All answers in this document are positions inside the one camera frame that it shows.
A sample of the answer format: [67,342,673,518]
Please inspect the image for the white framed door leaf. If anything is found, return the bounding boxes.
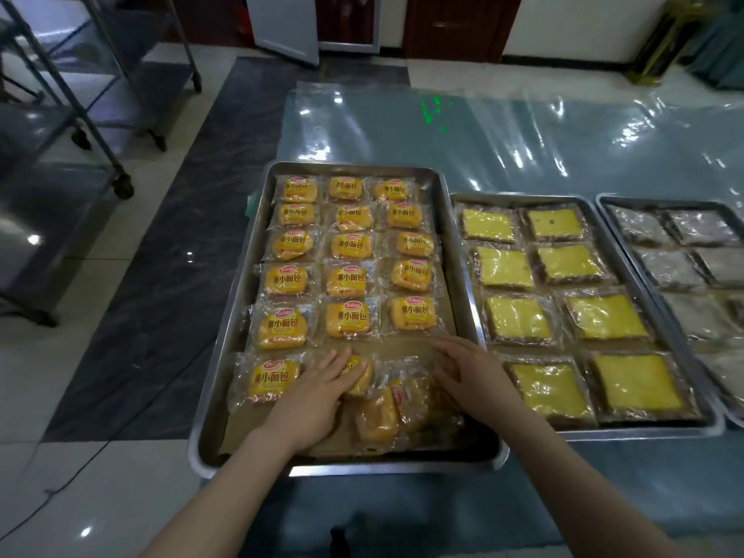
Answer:
[243,0,321,67]

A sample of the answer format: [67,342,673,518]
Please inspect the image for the metal trolley cart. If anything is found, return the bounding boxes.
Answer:
[0,0,136,329]
[34,0,203,153]

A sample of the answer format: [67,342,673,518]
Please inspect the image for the person's left hand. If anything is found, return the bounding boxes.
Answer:
[258,346,370,454]

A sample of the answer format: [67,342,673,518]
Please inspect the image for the dark wooden door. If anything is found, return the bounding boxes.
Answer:
[404,0,524,64]

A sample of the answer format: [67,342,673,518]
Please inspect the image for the steel tray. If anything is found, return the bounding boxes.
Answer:
[595,193,744,428]
[187,160,512,481]
[448,191,726,443]

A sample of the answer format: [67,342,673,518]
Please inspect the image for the person's left forearm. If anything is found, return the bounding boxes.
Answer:
[139,429,298,558]

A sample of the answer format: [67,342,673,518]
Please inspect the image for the black floor cable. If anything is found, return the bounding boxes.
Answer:
[0,336,216,527]

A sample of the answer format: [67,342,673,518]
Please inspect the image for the plastic covered teal tablecloth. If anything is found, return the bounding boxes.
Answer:
[200,81,744,558]

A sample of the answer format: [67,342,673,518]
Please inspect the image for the yellow cake slice packets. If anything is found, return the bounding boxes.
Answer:
[456,204,701,428]

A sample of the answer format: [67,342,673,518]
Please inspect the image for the aluminium framed glass door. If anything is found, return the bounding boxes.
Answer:
[316,0,384,55]

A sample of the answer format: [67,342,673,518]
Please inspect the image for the person's right hand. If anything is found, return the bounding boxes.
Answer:
[431,335,527,425]

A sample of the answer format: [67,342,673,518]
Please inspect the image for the pile of brown cake packets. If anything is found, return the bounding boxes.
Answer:
[604,202,744,413]

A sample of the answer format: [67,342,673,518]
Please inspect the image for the gold and black bin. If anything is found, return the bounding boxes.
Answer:
[625,0,704,87]

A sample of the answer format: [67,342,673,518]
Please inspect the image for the brown paper tray liner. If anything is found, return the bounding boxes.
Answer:
[218,185,460,460]

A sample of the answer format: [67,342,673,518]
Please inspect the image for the person's right forearm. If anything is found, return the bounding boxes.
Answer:
[487,400,687,558]

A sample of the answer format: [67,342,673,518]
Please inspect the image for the group of teal covered chairs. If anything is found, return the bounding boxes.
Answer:
[680,0,744,91]

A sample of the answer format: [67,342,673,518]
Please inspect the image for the small packaged bread bun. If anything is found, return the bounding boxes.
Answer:
[270,202,322,229]
[369,177,417,205]
[325,204,379,233]
[322,175,370,203]
[274,175,322,205]
[334,351,379,399]

